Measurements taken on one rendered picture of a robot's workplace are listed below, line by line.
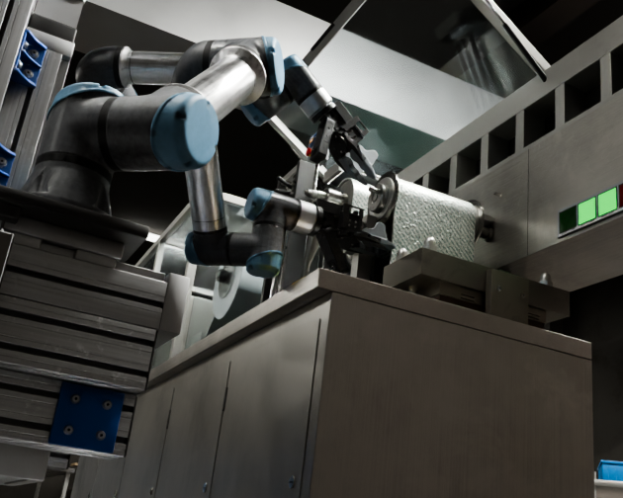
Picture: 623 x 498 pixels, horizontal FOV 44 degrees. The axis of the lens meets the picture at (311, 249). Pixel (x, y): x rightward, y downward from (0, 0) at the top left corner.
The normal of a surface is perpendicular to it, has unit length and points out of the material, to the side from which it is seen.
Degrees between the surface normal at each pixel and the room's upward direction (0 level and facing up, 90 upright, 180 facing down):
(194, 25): 90
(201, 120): 95
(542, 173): 90
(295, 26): 90
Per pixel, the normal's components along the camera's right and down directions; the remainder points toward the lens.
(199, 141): 0.92, 0.07
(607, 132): -0.90, -0.25
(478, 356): 0.43, -0.29
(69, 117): -0.24, -0.38
